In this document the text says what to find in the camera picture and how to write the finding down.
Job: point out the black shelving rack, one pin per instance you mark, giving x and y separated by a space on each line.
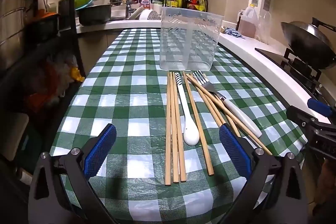
74 29

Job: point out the white perforated drain basket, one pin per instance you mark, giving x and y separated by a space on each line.
150 15

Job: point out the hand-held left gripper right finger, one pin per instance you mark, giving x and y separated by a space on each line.
235 150

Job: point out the black canister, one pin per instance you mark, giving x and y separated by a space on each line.
63 14

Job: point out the blue dishcloth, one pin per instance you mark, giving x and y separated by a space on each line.
232 32

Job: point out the cooking oil jug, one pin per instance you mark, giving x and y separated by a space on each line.
248 27

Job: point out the wooden chopstick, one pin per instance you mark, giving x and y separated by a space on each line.
180 161
212 108
168 134
205 155
173 134
218 111
236 121

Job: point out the black bowl orange contents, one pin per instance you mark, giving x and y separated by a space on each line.
46 23

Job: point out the green plastic colander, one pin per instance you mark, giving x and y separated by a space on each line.
84 2

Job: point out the black cooking pot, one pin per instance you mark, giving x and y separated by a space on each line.
94 15

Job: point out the white wall socket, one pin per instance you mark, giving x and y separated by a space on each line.
52 7

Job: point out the white lidded jar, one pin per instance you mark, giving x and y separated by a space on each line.
157 6

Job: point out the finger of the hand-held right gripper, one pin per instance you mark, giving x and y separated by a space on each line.
319 106
296 113

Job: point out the plastic bags on rack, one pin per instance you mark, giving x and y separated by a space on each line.
52 82

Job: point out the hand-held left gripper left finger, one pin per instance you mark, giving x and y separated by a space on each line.
101 150

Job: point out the large steel pot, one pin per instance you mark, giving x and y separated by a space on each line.
13 29

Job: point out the clear plastic utensil container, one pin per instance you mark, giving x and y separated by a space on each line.
189 37

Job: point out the white plate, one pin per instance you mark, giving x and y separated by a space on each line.
136 14

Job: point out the black gas stove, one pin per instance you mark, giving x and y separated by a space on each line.
270 54

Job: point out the green white checkered tablecloth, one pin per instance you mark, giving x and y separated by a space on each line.
126 87

